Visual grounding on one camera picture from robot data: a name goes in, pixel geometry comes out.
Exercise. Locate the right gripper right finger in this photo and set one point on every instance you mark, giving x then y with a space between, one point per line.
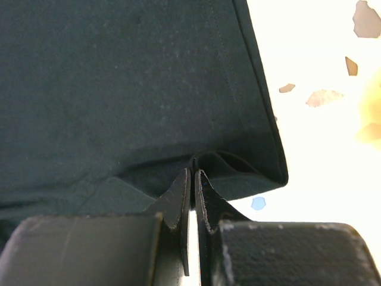
234 250

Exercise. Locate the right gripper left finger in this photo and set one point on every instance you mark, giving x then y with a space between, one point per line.
149 248

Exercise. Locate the black t shirt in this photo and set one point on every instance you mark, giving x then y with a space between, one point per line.
104 103

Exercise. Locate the yellow plastic bin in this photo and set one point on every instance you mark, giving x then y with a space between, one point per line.
369 108

